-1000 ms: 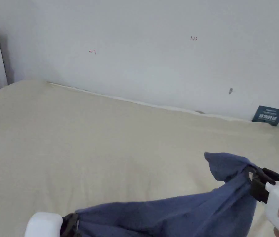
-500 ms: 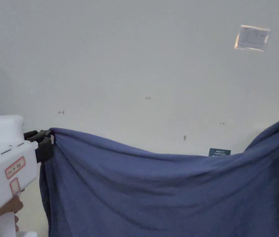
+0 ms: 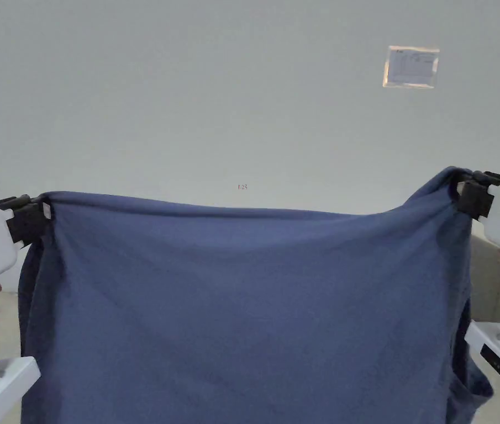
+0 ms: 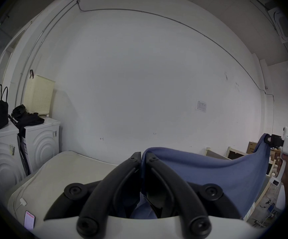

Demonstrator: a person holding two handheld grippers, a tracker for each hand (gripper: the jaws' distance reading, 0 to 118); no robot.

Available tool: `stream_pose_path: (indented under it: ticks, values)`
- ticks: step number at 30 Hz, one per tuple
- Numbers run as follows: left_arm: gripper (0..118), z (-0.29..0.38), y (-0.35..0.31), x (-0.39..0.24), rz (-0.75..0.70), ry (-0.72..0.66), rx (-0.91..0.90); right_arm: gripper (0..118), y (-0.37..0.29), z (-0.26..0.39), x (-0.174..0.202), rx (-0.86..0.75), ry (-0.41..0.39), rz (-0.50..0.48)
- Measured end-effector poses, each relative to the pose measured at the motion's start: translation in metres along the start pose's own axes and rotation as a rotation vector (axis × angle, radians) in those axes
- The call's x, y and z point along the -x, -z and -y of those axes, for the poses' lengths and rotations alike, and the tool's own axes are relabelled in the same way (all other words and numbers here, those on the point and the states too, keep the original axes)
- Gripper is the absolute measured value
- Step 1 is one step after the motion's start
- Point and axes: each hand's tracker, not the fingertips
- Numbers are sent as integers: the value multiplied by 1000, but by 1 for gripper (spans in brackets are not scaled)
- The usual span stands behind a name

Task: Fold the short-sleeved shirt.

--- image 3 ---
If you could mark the blue shirt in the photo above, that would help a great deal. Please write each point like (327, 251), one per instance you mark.
(249, 309)

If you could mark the bed with beige sheet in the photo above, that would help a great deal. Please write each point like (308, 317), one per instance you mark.
(9, 322)

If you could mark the paper sheet in clear sleeve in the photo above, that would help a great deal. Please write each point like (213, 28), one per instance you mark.
(411, 67)

